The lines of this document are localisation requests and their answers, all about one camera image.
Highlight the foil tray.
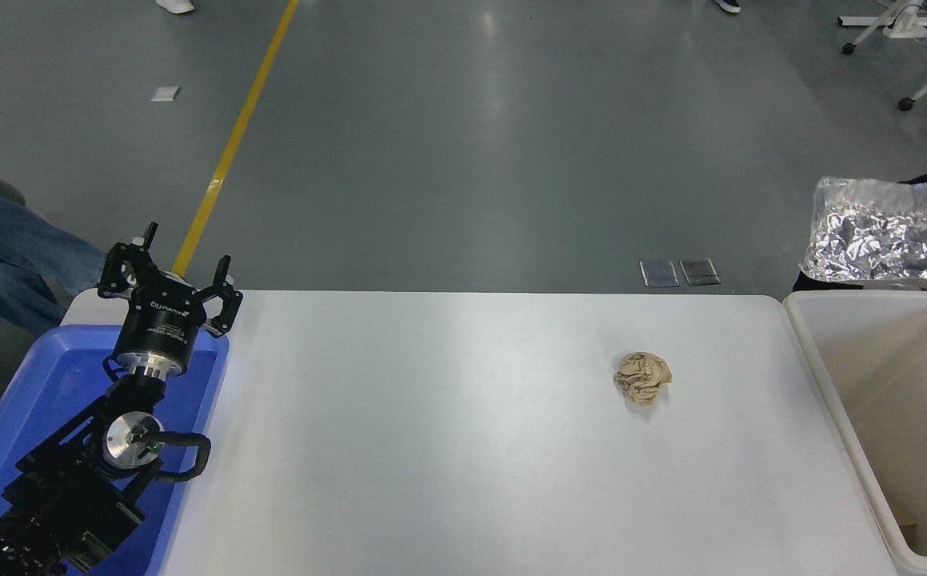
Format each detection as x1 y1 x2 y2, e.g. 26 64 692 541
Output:
799 176 927 290

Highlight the crumpled tan paper ball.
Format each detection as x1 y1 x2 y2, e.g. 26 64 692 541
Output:
613 350 673 406

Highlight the blue plastic tray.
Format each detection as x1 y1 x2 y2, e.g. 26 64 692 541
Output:
0 324 230 576

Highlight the grey metal floor plate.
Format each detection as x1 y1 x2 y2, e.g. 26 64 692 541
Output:
640 259 680 288
679 258 721 286

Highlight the large pale bin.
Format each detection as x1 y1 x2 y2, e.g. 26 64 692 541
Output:
783 290 927 576

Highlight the seated person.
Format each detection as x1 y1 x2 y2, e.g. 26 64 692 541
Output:
0 92 108 337

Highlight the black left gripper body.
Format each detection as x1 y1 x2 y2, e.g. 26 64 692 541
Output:
114 286 209 376

